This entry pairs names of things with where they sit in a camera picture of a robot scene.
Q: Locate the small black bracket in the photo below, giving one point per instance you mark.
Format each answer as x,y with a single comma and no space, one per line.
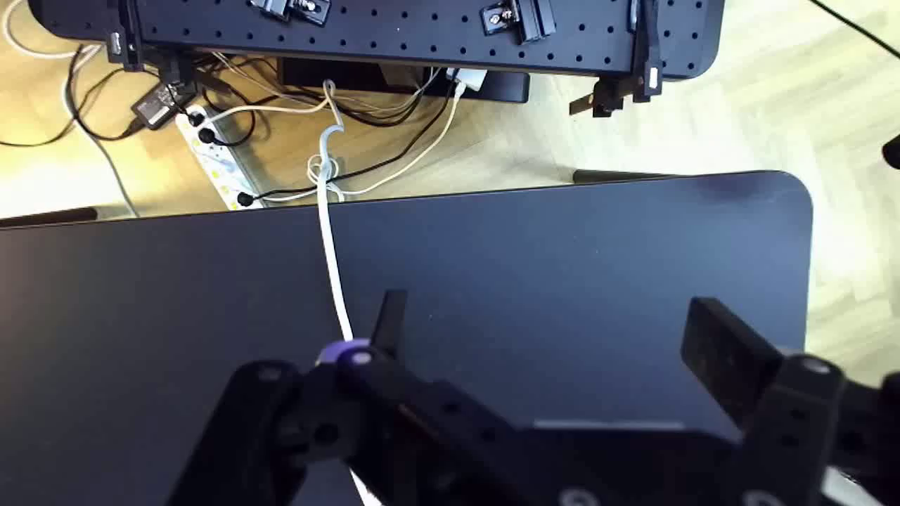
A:
291,5
515,18

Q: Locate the slim black clamp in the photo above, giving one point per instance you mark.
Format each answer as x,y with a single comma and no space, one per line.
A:
124,43

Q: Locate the black power adapter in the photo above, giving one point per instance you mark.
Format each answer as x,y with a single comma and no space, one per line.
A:
158,101

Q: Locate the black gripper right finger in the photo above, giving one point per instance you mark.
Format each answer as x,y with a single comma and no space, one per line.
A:
727,361

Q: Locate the large black clamp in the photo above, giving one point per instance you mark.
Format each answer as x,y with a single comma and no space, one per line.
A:
644,56

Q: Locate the black round object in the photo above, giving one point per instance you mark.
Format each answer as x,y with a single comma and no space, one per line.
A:
892,151

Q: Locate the black perforated table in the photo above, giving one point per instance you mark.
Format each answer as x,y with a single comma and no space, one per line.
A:
395,32

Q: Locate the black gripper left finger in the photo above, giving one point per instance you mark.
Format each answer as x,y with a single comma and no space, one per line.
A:
390,324

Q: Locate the white floor power strip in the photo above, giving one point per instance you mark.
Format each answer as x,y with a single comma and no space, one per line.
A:
221,163

